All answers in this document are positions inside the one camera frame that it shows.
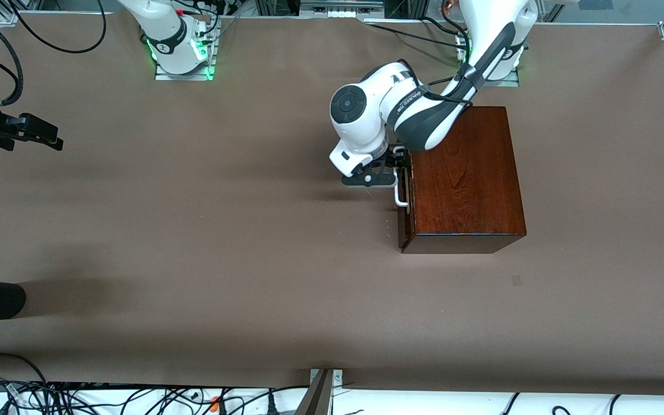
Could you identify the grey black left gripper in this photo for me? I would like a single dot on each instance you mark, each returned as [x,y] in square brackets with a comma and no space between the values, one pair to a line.
[394,157]

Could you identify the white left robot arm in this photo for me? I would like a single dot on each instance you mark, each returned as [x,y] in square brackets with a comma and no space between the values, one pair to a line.
[361,115]

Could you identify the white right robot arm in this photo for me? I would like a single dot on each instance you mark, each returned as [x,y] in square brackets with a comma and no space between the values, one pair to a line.
[165,34]

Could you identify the dark brown wooden cabinet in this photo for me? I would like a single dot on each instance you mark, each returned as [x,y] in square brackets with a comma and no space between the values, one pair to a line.
[464,178]

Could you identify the silver power strip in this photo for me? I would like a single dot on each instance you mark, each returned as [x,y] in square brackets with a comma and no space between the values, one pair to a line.
[340,7]

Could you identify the black plug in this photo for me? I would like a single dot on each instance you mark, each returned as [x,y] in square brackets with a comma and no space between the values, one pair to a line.
[271,405]

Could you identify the orange connector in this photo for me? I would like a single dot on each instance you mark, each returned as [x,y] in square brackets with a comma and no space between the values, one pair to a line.
[215,404]

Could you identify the aluminium profile post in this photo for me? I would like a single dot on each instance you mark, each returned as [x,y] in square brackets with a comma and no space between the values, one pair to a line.
[320,395]

